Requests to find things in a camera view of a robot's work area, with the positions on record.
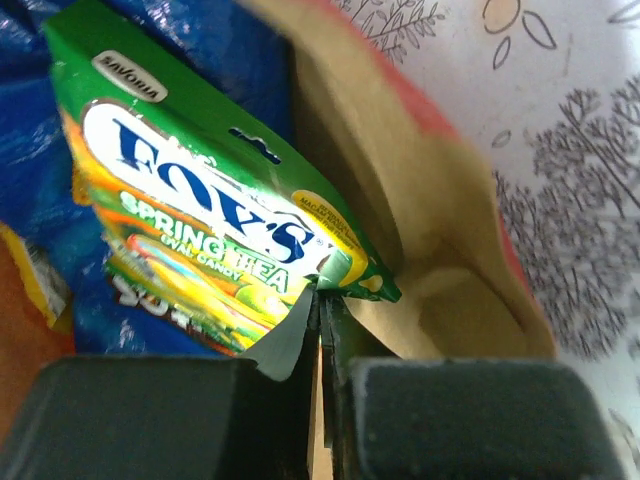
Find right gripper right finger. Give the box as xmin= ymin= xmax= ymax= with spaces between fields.
xmin=320 ymin=297 xmax=625 ymax=479

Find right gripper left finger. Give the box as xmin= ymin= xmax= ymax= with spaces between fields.
xmin=1 ymin=289 xmax=319 ymax=479

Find green Fox's candy bag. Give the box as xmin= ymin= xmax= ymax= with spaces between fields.
xmin=44 ymin=1 xmax=401 ymax=355

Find small yellow snack packet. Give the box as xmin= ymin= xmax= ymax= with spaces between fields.
xmin=1 ymin=224 xmax=72 ymax=334

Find red paper bag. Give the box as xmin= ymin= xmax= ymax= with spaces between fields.
xmin=0 ymin=0 xmax=559 ymax=480

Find blue Doritos chip bag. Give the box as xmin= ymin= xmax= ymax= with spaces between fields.
xmin=1 ymin=1 xmax=307 ymax=356

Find floral table mat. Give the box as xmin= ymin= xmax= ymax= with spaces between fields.
xmin=338 ymin=1 xmax=639 ymax=464

